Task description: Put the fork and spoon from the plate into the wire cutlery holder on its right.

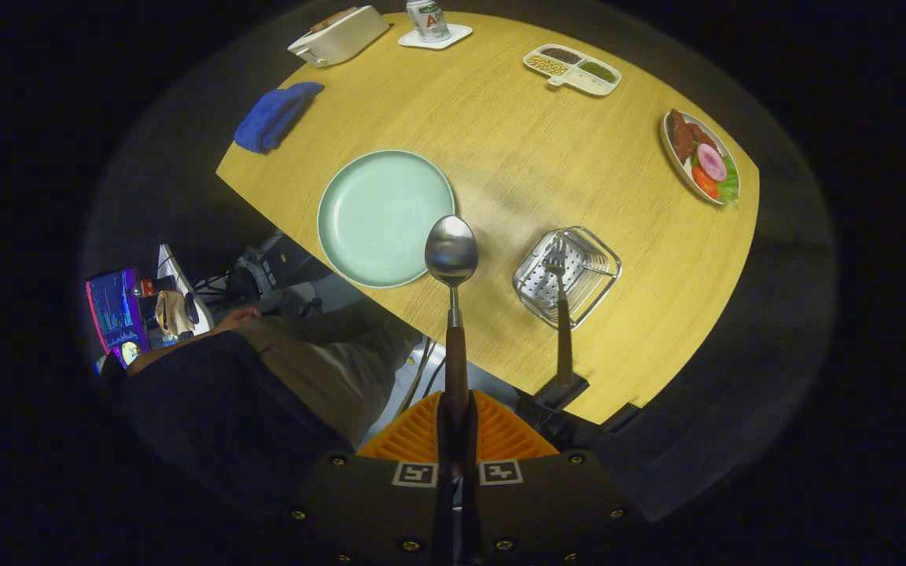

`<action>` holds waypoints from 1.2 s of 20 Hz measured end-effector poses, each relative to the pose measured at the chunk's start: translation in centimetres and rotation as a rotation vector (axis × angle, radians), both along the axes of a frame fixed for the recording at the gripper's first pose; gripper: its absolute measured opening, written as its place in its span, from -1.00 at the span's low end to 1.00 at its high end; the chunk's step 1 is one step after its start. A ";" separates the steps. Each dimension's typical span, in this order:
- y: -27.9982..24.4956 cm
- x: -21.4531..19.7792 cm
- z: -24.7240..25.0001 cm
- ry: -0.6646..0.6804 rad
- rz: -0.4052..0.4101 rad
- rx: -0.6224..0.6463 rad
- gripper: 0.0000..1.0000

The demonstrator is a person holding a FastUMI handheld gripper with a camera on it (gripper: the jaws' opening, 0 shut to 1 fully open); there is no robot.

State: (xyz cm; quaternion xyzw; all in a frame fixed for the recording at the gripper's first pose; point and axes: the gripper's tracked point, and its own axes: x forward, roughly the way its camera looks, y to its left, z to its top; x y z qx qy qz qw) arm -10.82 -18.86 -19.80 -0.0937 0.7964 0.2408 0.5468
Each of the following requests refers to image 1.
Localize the white divided dish with beans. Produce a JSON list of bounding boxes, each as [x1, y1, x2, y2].
[[522, 43, 623, 97]]

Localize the person's khaki trousers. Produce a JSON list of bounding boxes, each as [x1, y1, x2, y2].
[[233, 303, 422, 449]]

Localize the brown toast slice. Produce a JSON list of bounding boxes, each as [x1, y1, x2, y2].
[[310, 6, 359, 32]]

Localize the white square coaster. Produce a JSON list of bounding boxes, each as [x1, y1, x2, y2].
[[398, 22, 474, 51]]

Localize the metal spoon with wooden handle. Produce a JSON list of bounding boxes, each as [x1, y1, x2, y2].
[[424, 214, 480, 417]]

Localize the black cable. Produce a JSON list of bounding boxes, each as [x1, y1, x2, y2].
[[418, 346, 446, 402]]

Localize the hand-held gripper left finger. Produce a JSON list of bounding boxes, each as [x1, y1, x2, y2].
[[288, 389, 458, 566]]

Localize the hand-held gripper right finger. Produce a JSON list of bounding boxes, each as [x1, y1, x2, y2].
[[459, 389, 646, 566]]

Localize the metal wire basket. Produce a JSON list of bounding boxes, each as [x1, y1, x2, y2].
[[512, 226, 623, 331]]

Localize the grey cable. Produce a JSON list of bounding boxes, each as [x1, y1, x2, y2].
[[396, 338, 432, 413]]

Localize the blue folded cloth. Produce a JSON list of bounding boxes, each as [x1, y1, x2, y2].
[[233, 81, 326, 155]]

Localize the white toaster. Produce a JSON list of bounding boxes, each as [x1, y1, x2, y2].
[[287, 6, 391, 68]]

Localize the dark equipment under table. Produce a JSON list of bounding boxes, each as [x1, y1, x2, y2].
[[225, 232, 328, 307]]

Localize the pink round ham slice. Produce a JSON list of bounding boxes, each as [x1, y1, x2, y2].
[[695, 143, 729, 183]]

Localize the person's dark top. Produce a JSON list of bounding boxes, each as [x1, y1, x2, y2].
[[99, 330, 359, 504]]

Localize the white oval food plate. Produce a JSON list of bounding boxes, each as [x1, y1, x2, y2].
[[660, 108, 741, 209]]

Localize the lit computer monitor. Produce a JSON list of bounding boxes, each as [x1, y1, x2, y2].
[[85, 267, 151, 370]]

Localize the silver drink can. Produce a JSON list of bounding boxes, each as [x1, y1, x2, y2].
[[406, 0, 451, 43]]

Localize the pale green round plate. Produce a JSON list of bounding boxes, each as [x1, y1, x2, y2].
[[316, 149, 456, 289]]

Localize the black table bracket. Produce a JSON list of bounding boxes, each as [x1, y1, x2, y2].
[[516, 373, 590, 429], [602, 402, 643, 435]]

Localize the green lettuce leaf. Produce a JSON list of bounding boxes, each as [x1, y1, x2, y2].
[[714, 161, 740, 209]]

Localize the metal fork with wooden handle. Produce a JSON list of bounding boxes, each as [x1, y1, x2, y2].
[[541, 236, 576, 390]]

